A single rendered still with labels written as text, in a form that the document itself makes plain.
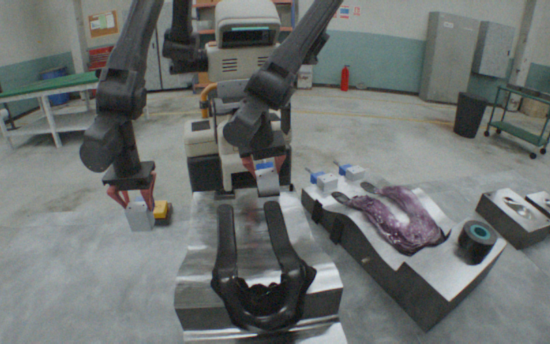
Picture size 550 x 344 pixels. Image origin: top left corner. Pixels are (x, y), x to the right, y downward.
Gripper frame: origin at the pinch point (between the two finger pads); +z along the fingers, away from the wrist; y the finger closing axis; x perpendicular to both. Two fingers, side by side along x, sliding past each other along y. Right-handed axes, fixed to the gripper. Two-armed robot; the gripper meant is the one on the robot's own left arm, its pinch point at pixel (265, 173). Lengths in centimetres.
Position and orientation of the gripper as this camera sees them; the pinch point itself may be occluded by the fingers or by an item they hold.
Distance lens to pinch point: 68.7
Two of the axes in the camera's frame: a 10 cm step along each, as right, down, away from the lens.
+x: -1.6, -6.2, 7.7
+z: 1.2, 7.6, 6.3
